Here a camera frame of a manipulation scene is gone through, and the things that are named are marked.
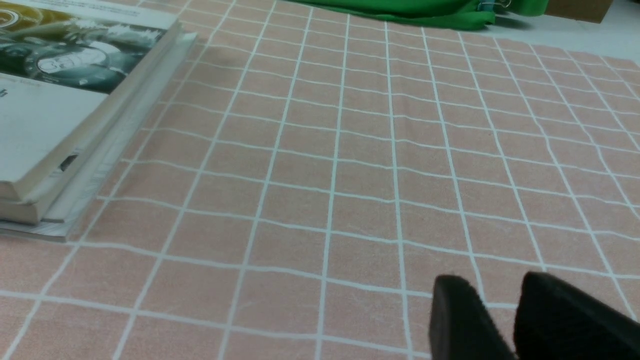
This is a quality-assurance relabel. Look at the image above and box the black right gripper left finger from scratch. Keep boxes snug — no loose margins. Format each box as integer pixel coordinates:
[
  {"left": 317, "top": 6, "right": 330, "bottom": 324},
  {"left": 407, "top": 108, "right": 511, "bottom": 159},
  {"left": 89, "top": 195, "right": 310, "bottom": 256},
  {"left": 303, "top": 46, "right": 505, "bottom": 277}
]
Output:
[{"left": 429, "top": 275, "right": 516, "bottom": 360}]

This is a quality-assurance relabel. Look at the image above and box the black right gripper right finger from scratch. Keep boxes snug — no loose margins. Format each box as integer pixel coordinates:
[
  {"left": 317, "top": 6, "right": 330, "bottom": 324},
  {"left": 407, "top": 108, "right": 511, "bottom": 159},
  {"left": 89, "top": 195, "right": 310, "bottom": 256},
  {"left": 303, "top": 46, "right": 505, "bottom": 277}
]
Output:
[{"left": 513, "top": 271, "right": 640, "bottom": 360}]

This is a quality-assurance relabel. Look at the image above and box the pink grid-pattern tablecloth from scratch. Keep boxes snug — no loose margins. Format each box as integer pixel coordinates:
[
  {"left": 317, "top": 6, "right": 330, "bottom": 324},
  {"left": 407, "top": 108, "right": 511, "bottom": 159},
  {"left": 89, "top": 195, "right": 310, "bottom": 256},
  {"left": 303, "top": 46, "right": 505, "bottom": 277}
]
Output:
[{"left": 1, "top": 0, "right": 639, "bottom": 360}]

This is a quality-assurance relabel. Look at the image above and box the brown cardboard box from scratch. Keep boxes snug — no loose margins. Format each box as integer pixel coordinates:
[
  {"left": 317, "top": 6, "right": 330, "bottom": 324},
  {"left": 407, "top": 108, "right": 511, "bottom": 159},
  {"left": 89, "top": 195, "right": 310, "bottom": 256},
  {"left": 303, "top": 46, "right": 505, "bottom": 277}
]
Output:
[{"left": 544, "top": 0, "right": 613, "bottom": 24}]

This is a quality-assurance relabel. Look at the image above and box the green cloth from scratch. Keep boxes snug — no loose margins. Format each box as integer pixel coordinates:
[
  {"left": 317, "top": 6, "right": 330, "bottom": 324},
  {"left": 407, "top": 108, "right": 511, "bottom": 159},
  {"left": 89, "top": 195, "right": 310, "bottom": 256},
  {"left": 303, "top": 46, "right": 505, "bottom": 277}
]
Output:
[{"left": 299, "top": 0, "right": 548, "bottom": 31}]

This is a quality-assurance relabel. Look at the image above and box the bottom thin white book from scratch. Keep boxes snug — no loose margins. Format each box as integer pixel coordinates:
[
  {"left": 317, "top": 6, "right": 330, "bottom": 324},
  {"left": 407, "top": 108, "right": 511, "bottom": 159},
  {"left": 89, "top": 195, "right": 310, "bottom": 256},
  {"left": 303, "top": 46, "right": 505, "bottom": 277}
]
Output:
[{"left": 1, "top": 32, "right": 198, "bottom": 243}]

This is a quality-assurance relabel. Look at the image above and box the middle white book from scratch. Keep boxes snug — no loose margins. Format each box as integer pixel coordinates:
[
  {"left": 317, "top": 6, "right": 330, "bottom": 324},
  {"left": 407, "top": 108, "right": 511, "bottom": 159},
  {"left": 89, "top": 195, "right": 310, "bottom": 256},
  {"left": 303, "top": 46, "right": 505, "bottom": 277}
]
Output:
[{"left": 1, "top": 32, "right": 197, "bottom": 225}]

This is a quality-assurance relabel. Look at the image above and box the top book with photo cover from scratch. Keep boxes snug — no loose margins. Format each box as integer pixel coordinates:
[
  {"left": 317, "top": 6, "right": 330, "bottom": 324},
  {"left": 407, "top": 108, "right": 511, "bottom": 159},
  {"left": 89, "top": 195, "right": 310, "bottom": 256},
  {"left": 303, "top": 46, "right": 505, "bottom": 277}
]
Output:
[{"left": 0, "top": 0, "right": 181, "bottom": 202}]

